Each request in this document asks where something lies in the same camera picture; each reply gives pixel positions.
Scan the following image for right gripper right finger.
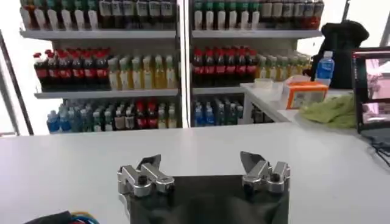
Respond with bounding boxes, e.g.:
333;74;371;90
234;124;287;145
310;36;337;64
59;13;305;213
239;151;291;195

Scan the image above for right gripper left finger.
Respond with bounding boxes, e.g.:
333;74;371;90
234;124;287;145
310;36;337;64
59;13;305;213
117;153;176;198

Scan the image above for white desk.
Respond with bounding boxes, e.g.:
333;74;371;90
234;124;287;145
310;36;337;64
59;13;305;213
240;81;366;136

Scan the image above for orange and white carton box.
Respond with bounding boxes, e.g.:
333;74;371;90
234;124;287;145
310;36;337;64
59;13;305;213
282;75;330;110

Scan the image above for green cloth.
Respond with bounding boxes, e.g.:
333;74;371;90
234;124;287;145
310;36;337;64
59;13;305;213
298;93;358;129

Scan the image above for clear plastic container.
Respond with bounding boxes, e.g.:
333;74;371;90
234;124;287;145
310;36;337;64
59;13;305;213
253;77;275;89

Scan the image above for shelf rack with drink bottles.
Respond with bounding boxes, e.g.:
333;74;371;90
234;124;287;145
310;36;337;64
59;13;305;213
18;0;181;134
188;0;325;128

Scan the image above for blue water bottle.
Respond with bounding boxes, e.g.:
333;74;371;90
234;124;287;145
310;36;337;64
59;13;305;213
315;51;335;88

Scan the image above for black computer monitor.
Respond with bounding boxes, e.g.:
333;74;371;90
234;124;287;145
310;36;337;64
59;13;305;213
350;47;390;144

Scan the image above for black bag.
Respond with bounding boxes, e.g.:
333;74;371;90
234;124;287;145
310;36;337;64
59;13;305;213
310;19;371;89

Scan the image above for dark bundle with coloured wires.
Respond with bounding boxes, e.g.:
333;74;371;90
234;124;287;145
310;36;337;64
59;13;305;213
23;210;101;224

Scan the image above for black desk cables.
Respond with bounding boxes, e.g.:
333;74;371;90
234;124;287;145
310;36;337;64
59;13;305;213
367;135;390;167

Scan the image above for thick grey window post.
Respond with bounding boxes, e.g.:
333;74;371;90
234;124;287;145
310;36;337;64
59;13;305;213
0;68;21;137

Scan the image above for thin dark window post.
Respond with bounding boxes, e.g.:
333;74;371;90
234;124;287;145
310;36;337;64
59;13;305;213
0;30;35;136

